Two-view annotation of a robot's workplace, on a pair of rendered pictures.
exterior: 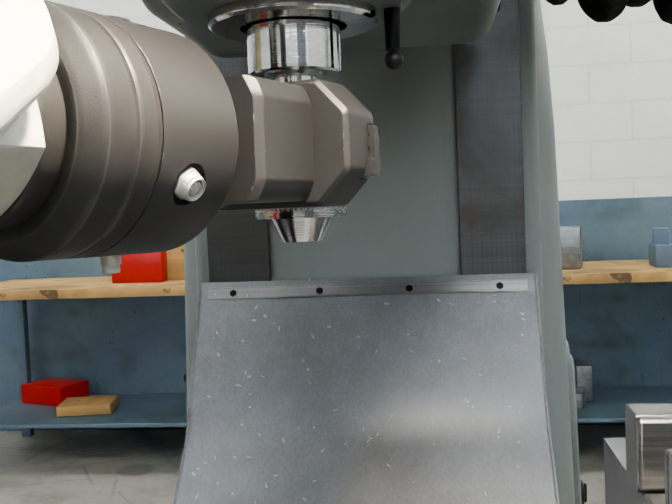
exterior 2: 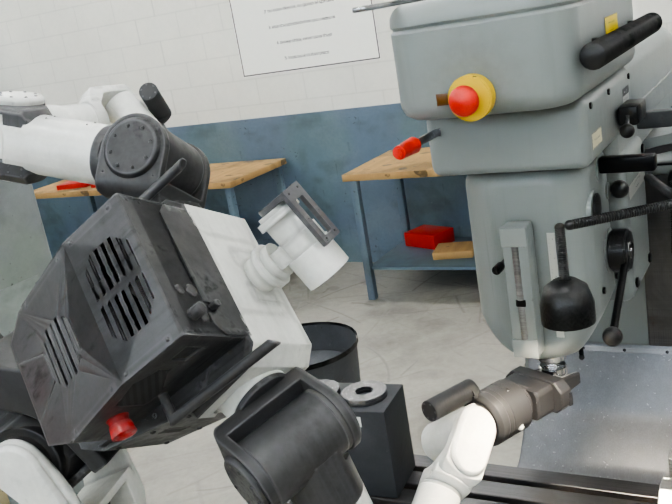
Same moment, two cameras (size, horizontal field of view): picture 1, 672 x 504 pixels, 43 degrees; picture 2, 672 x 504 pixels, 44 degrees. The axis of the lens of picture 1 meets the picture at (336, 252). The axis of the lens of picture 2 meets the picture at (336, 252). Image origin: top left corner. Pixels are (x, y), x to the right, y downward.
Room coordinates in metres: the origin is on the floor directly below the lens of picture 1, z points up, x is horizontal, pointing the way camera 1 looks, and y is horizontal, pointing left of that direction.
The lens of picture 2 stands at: (-0.88, -0.23, 1.90)
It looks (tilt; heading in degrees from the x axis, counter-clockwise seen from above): 16 degrees down; 25
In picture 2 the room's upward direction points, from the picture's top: 10 degrees counter-clockwise
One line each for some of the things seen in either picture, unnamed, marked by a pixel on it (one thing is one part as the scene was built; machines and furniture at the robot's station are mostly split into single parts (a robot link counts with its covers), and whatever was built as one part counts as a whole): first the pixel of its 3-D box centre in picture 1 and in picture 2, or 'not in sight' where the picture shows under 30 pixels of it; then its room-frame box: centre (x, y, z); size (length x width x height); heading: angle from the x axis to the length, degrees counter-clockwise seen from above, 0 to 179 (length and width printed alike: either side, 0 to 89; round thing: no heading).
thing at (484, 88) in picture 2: not in sight; (471, 97); (0.21, 0.04, 1.76); 0.06 x 0.02 x 0.06; 83
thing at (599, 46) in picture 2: not in sight; (624, 37); (0.46, -0.13, 1.79); 0.45 x 0.04 x 0.04; 173
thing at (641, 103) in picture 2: not in sight; (626, 118); (0.49, -0.13, 1.66); 0.12 x 0.04 x 0.04; 173
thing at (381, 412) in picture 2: not in sight; (348, 434); (0.49, 0.44, 1.09); 0.22 x 0.12 x 0.20; 90
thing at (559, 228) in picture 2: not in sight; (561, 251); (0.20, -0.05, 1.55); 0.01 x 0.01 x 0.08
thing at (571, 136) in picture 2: not in sight; (536, 118); (0.48, 0.01, 1.68); 0.34 x 0.24 x 0.10; 173
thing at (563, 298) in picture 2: not in sight; (566, 299); (0.20, -0.05, 1.48); 0.07 x 0.07 x 0.06
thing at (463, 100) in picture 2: not in sight; (465, 100); (0.19, 0.05, 1.76); 0.04 x 0.03 x 0.04; 83
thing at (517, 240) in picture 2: not in sight; (523, 290); (0.33, 0.03, 1.45); 0.04 x 0.04 x 0.21; 83
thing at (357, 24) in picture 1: (293, 20); not in sight; (0.44, 0.02, 1.31); 0.09 x 0.09 x 0.01
